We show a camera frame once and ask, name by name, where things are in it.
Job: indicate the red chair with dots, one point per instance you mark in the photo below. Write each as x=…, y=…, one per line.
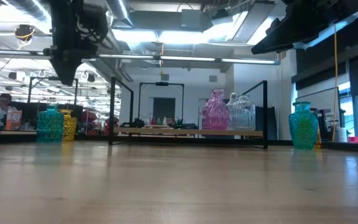
x=87, y=118
x=106, y=123

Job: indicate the yellow diamond-pattern squat vase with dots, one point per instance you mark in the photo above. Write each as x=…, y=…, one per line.
x=70, y=126

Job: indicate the orange box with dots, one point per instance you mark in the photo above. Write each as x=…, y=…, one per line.
x=13, y=119

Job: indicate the teal textured urn-shaped vase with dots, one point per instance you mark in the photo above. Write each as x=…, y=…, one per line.
x=303, y=127

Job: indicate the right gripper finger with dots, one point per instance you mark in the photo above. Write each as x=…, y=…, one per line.
x=287, y=35

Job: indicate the clear flat-shouldered ribbed vase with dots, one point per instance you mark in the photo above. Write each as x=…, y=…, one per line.
x=244, y=115

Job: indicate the grey ceiling box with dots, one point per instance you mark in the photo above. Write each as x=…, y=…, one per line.
x=191, y=18

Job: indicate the teal diamond-pattern square vase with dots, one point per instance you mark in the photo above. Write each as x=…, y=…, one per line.
x=50, y=124

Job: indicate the black background rig frame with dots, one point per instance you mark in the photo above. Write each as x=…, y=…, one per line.
x=162, y=83
x=30, y=93

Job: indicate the dark blue board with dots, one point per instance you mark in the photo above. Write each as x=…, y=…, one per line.
x=258, y=121

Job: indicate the small green background vase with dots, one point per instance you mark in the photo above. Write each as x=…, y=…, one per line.
x=158, y=121

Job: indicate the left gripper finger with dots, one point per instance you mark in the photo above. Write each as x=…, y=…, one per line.
x=65, y=70

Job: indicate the grey wall vent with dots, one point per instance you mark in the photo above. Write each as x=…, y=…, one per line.
x=165, y=77
x=213, y=78

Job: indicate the small white background vase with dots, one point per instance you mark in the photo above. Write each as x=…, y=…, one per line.
x=164, y=121

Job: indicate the purple flat-shouldered ribbed vase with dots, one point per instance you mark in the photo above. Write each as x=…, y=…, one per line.
x=215, y=112

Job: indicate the light wooden background table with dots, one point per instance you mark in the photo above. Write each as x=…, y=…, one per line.
x=157, y=126

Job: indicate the white board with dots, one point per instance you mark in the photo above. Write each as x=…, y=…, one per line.
x=319, y=99

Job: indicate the white paper roll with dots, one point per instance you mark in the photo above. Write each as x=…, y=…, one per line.
x=342, y=135

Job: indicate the black desk partition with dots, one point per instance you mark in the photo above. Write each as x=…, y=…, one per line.
x=30, y=116

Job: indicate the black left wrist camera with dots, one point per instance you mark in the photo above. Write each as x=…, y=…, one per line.
x=93, y=25

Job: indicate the long ceiling light strip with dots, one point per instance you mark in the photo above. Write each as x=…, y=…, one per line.
x=185, y=58

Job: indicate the black frame wooden shelf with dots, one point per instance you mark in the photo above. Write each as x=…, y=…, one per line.
x=166, y=132

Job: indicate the silver spiral ceiling duct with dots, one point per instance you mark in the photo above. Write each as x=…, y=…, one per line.
x=121, y=9

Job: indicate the background black robot arm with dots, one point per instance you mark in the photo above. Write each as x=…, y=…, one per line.
x=182, y=124
x=137, y=123

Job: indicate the dark grey door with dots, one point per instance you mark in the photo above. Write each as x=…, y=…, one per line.
x=163, y=107

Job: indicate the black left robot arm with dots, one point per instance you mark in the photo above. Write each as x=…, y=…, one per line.
x=64, y=7

